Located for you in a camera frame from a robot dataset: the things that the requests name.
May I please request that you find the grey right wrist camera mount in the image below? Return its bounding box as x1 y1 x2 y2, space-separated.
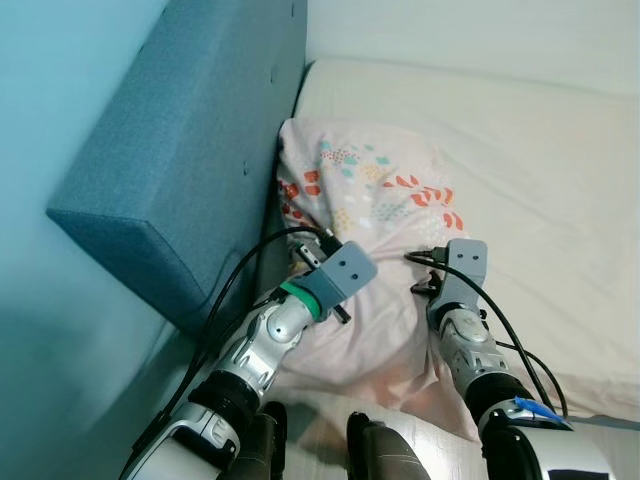
432 238 491 311

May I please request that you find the grey left robot leg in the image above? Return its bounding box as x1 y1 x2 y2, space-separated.
225 400 286 480

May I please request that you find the pink patterned pillow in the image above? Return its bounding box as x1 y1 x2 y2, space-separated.
272 118 481 441

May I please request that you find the grey right robot leg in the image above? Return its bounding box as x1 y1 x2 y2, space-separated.
345 412 431 480

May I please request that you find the mattress with cream sheet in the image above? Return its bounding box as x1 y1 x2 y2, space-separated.
275 58 640 421

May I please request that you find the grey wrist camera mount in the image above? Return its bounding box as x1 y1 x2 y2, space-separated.
300 240 379 311
432 238 491 311

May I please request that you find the teal bed frame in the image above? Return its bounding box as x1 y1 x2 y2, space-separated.
570 412 640 431

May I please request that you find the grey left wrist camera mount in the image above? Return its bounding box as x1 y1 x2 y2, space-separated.
300 240 379 311

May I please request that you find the blue tape strip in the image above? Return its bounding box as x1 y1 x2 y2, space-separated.
512 397 561 426

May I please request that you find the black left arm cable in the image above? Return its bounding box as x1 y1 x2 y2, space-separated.
135 225 341 461

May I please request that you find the grey robot leg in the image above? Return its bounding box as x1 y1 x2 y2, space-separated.
225 400 286 480
345 412 431 480

